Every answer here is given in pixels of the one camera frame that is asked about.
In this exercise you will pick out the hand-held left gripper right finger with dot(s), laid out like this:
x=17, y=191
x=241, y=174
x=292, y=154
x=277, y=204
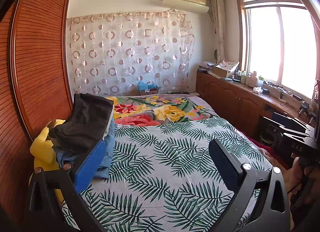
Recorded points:
x=225, y=164

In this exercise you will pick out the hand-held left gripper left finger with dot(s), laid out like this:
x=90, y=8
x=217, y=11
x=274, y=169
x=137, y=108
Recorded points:
x=90, y=169

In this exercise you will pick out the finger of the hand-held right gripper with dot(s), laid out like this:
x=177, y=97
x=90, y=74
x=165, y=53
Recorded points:
x=277, y=128
x=287, y=120

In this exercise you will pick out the black pants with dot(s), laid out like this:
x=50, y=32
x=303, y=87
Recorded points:
x=85, y=121

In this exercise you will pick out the olive green pants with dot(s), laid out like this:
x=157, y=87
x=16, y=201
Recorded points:
x=109, y=126

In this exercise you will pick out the person's right hand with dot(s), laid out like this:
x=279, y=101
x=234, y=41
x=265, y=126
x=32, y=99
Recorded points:
x=297, y=170

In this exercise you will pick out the blue jeans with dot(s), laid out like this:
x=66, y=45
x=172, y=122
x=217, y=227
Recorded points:
x=105, y=156

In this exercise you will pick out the small black tripod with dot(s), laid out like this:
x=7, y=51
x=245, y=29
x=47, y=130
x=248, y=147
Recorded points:
x=304, y=108
x=312, y=117

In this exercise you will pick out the red cloth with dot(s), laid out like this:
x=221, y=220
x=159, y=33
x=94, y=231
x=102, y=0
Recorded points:
x=258, y=144

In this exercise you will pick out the tissue pack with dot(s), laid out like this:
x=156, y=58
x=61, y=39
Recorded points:
x=258, y=90

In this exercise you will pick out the green-capped bottle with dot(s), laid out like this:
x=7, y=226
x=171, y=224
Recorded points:
x=261, y=81

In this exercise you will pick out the yellow plush toy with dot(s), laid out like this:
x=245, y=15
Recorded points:
x=41, y=146

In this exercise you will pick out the long wooden cabinet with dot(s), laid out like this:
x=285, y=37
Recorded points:
x=230, y=96

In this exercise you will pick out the small white bottle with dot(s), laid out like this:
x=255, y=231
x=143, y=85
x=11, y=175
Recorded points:
x=243, y=78

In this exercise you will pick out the bed with leaf-print sheet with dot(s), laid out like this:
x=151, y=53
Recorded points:
x=155, y=167

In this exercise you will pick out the wooden-framed window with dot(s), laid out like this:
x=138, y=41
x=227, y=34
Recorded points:
x=280, y=46

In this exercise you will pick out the open cardboard box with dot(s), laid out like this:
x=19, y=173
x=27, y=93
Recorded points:
x=222, y=72

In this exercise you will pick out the white patterned paper bag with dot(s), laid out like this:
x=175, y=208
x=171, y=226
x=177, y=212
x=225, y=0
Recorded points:
x=228, y=64

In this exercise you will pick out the floral pillow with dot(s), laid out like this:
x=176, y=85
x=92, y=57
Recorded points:
x=155, y=111

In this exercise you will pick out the stack of papers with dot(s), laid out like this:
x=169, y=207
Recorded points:
x=206, y=66

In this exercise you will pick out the oval hand fan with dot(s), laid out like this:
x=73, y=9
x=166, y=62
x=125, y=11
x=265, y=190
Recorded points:
x=216, y=56

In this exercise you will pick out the small cardboard box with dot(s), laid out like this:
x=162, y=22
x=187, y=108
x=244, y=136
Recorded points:
x=151, y=91

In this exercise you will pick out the blue plastic bag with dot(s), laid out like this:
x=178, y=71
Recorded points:
x=146, y=85

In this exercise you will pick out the tied pale window curtain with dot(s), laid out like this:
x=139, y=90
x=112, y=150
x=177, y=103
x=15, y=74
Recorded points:
x=218, y=26

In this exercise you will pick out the sheer circle-patterned curtain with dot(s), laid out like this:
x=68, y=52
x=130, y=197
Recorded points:
x=130, y=51

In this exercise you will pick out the wall air conditioner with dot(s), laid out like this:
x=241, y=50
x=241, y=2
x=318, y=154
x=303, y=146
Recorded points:
x=186, y=0

